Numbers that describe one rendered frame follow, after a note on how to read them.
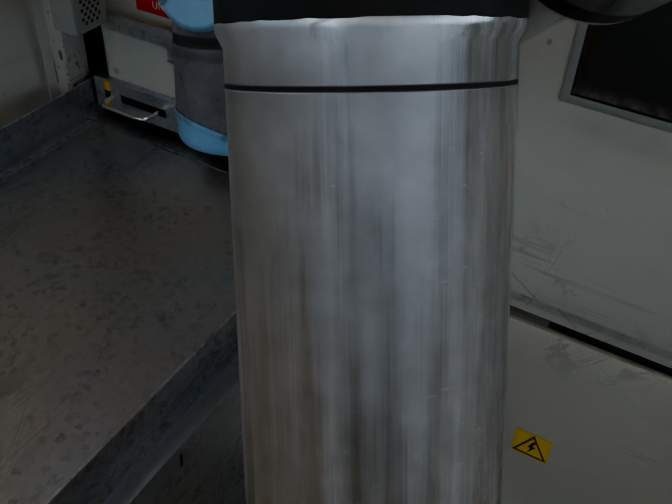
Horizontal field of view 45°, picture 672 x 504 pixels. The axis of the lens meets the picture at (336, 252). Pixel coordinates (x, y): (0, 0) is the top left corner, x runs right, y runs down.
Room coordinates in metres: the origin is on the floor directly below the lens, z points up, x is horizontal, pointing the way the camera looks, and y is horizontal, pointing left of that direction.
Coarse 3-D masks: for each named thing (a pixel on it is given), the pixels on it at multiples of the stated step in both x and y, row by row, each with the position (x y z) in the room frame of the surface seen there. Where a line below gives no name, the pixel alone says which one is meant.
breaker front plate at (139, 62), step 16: (112, 0) 1.25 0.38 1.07; (128, 0) 1.23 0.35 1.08; (128, 16) 1.23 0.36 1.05; (144, 16) 1.22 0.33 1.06; (160, 16) 1.20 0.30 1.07; (112, 32) 1.25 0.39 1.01; (112, 48) 1.25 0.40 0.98; (128, 48) 1.24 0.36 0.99; (144, 48) 1.22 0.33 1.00; (160, 48) 1.20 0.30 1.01; (112, 64) 1.26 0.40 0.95; (128, 64) 1.24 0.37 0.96; (144, 64) 1.22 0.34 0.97; (160, 64) 1.21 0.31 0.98; (128, 80) 1.24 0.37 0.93; (144, 80) 1.22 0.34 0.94; (160, 80) 1.21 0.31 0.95
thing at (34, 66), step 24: (0, 0) 1.24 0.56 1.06; (24, 0) 1.27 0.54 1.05; (0, 24) 1.23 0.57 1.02; (24, 24) 1.27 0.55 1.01; (0, 48) 1.22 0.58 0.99; (24, 48) 1.26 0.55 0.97; (48, 48) 1.26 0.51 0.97; (0, 72) 1.22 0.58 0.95; (24, 72) 1.25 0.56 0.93; (48, 72) 1.26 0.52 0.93; (0, 96) 1.21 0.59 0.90; (24, 96) 1.24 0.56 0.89; (48, 96) 1.28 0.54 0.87; (0, 120) 1.20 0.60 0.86
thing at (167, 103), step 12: (108, 72) 1.27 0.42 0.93; (96, 84) 1.26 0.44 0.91; (120, 84) 1.23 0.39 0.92; (132, 84) 1.23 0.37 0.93; (108, 96) 1.25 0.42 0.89; (132, 96) 1.22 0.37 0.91; (144, 96) 1.21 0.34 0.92; (156, 96) 1.20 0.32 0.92; (168, 96) 1.20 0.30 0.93; (132, 108) 1.22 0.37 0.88; (144, 108) 1.21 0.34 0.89; (156, 108) 1.20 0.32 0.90; (168, 108) 1.19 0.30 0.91; (156, 120) 1.20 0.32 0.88; (168, 120) 1.19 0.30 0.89
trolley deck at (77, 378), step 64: (0, 192) 1.01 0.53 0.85; (64, 192) 1.02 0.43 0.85; (128, 192) 1.03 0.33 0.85; (192, 192) 1.04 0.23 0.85; (0, 256) 0.86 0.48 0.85; (64, 256) 0.87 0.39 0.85; (128, 256) 0.87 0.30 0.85; (192, 256) 0.88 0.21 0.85; (0, 320) 0.73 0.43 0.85; (64, 320) 0.74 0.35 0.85; (128, 320) 0.75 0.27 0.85; (192, 320) 0.75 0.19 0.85; (0, 384) 0.63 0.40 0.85; (64, 384) 0.63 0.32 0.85; (128, 384) 0.64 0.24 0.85; (0, 448) 0.54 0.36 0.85; (64, 448) 0.54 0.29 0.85; (192, 448) 0.56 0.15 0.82
